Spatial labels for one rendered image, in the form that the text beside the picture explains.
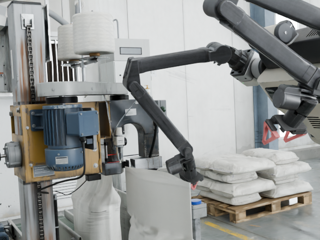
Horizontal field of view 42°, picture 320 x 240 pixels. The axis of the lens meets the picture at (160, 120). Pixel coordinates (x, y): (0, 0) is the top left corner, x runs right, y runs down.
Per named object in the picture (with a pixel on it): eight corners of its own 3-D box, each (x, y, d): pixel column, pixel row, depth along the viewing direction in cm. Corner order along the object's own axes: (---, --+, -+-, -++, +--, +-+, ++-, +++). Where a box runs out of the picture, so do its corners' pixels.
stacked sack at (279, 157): (302, 163, 498) (301, 150, 498) (275, 167, 477) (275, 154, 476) (262, 157, 556) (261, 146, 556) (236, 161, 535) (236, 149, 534)
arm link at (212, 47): (238, 52, 173) (233, 50, 178) (220, 39, 169) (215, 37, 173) (226, 71, 174) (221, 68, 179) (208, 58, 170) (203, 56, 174)
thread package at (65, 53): (94, 59, 188) (92, 22, 187) (63, 59, 181) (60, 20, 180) (83, 63, 201) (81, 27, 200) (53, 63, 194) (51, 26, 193)
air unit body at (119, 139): (127, 162, 183) (125, 127, 182) (117, 164, 181) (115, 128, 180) (123, 161, 187) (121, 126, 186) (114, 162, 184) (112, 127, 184)
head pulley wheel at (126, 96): (132, 99, 194) (132, 94, 193) (114, 100, 189) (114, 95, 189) (124, 100, 201) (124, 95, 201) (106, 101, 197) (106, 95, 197)
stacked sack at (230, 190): (278, 191, 466) (278, 178, 465) (233, 201, 431) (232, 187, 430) (251, 185, 502) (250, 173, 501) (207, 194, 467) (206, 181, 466)
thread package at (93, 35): (122, 54, 165) (120, 9, 164) (81, 53, 157) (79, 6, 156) (105, 58, 180) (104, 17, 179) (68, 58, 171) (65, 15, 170)
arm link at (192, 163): (195, 157, 182) (190, 150, 187) (181, 164, 181) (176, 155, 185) (197, 169, 186) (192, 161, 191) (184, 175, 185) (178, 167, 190)
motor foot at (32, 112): (66, 130, 166) (65, 108, 165) (36, 132, 160) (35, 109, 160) (59, 129, 174) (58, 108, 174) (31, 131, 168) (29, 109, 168)
